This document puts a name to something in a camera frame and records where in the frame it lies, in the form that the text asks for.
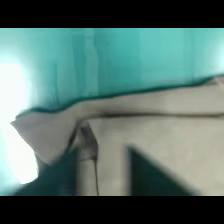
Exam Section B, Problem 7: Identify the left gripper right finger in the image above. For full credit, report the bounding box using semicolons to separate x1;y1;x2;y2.
127;145;198;197

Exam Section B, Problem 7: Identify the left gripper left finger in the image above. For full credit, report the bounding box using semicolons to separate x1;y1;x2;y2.
13;146;80;197

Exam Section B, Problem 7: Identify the grey garment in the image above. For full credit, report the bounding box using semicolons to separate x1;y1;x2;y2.
10;73;224;197

